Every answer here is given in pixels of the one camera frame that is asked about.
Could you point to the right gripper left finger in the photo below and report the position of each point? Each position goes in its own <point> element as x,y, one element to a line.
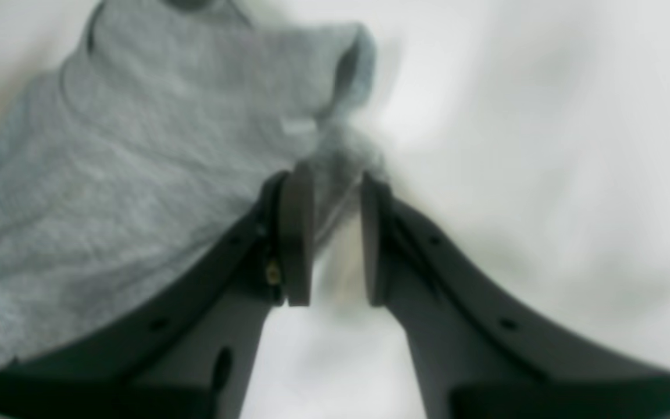
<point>189,352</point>

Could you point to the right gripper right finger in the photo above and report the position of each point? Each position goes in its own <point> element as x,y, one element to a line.
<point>477,351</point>

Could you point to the grey T-shirt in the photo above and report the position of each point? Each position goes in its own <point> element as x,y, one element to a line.
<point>122,166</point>

